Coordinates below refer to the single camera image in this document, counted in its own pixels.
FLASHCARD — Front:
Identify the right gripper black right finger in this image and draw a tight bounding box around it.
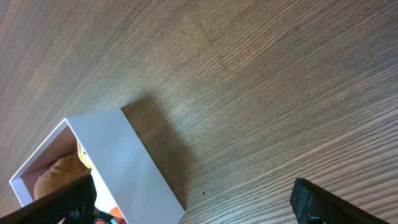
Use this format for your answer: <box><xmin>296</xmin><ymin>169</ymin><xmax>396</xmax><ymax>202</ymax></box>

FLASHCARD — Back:
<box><xmin>290</xmin><ymin>178</ymin><xmax>387</xmax><ymax>224</ymax></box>

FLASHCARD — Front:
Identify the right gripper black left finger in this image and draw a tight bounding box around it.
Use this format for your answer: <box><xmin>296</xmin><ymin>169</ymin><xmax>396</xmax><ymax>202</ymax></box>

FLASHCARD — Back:
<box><xmin>1</xmin><ymin>175</ymin><xmax>96</xmax><ymax>224</ymax></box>

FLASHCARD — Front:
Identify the brown plush bear toy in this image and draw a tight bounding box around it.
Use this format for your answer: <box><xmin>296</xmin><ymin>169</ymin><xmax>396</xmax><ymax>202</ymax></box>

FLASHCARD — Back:
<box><xmin>34</xmin><ymin>153</ymin><xmax>91</xmax><ymax>200</ymax></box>

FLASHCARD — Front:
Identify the white plush duck toy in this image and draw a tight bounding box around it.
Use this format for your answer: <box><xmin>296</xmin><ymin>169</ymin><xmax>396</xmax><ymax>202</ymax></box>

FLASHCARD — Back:
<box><xmin>76</xmin><ymin>140</ymin><xmax>125</xmax><ymax>220</ymax></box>

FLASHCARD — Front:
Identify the white cardboard box pink interior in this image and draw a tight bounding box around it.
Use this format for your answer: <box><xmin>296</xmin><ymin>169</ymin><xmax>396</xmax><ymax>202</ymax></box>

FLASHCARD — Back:
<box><xmin>9</xmin><ymin>109</ymin><xmax>185</xmax><ymax>223</ymax></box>

